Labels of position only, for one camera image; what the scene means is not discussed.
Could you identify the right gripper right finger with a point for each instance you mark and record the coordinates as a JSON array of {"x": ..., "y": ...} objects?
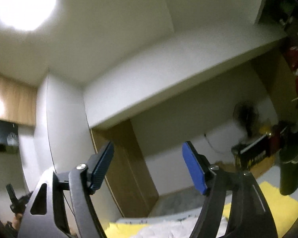
[{"x": 250, "y": 215}]

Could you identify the white puffer jacket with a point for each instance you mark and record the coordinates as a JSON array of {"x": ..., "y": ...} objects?
[{"x": 171, "y": 229}]

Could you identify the black yellow box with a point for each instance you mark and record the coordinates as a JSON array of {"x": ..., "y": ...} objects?
[{"x": 246, "y": 155}]

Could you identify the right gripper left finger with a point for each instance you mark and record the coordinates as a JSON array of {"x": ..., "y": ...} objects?
[{"x": 45, "y": 214}]

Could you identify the wooden upper cabinet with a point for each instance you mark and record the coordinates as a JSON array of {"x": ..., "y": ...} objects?
[{"x": 17, "y": 102}]

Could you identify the black standing fan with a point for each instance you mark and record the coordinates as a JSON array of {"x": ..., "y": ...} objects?
[{"x": 246, "y": 115}]

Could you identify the ceiling lamp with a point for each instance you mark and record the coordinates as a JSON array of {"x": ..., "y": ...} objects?
[{"x": 25, "y": 15}]

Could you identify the person left hand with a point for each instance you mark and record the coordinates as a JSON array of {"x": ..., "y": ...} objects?
[{"x": 16, "y": 222}]

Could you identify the wooden wardrobe door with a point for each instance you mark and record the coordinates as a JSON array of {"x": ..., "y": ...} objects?
[{"x": 128, "y": 177}]

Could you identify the yellow table cloth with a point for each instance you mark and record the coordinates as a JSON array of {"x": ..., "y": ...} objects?
[{"x": 284, "y": 210}]

